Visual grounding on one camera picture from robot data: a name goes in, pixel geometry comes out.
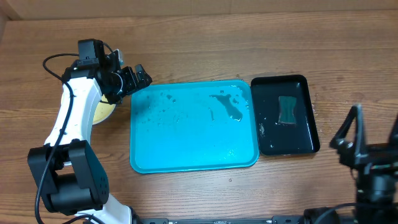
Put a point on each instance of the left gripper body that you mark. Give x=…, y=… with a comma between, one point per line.
x=122, y=84

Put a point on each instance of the blue plastic tray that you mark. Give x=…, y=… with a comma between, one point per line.
x=193, y=126

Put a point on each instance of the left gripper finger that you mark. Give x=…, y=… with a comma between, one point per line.
x=143, y=78
x=116, y=57

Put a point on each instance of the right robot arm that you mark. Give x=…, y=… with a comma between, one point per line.
x=376, y=167

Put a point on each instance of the dark green sponge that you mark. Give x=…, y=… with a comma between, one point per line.
x=287, y=106

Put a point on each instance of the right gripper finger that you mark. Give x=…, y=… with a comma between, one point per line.
x=351, y=151
x=393, y=137

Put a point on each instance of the black plastic tray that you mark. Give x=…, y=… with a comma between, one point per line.
x=275, y=139

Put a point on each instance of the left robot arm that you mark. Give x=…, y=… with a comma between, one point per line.
x=69, y=177

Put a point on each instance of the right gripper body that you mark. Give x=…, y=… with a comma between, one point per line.
x=375, y=153

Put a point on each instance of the yellow plate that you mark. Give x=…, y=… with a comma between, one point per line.
x=104, y=112

